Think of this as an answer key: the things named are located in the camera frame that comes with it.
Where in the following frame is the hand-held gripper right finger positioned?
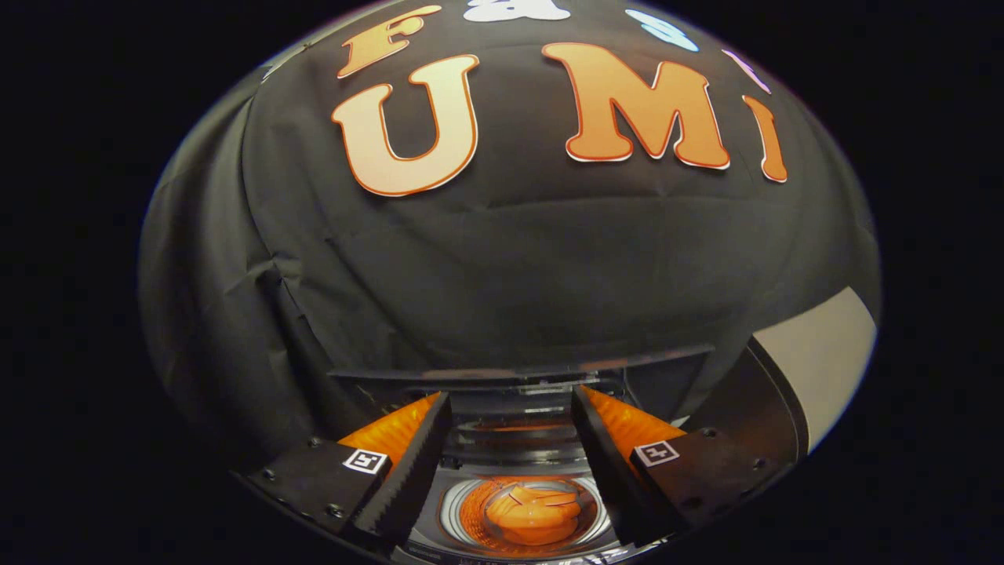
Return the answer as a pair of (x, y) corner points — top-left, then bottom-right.
(570, 385), (793, 550)

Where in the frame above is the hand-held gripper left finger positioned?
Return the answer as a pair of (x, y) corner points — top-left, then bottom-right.
(234, 391), (454, 554)

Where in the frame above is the yellow polo shirt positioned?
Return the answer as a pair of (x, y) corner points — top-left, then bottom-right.
(482, 480), (584, 547)

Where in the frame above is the white washing machine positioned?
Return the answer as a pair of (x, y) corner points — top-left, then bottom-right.
(328, 343), (716, 564)

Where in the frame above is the black backdrop cloth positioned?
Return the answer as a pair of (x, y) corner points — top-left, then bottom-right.
(140, 0), (881, 472)

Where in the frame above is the grey white panel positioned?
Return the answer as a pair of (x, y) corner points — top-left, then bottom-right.
(751, 286), (879, 454)

